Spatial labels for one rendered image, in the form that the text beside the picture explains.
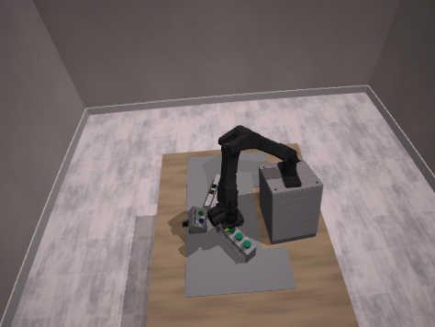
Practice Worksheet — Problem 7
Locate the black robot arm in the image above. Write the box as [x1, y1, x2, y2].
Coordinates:
[207, 125, 302, 227]

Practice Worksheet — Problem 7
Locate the grey flat mat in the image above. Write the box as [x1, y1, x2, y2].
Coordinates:
[185, 152, 296, 298]

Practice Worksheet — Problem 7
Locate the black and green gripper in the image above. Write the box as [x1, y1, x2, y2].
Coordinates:
[221, 209, 244, 231]

